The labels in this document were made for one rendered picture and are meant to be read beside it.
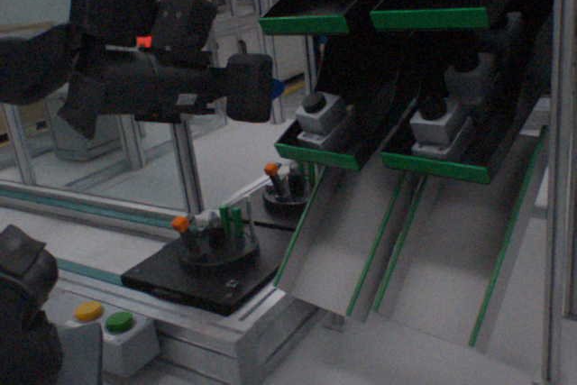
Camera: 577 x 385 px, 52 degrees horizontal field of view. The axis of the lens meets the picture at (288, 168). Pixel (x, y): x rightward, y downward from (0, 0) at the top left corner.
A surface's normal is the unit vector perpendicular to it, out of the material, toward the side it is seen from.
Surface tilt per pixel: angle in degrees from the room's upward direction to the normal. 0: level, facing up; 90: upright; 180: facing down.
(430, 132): 115
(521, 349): 0
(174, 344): 90
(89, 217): 90
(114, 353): 90
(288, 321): 90
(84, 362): 0
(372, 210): 45
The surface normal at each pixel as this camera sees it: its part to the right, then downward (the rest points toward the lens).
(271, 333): 0.83, 0.09
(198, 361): -0.54, 0.34
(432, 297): -0.56, -0.44
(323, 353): -0.11, -0.94
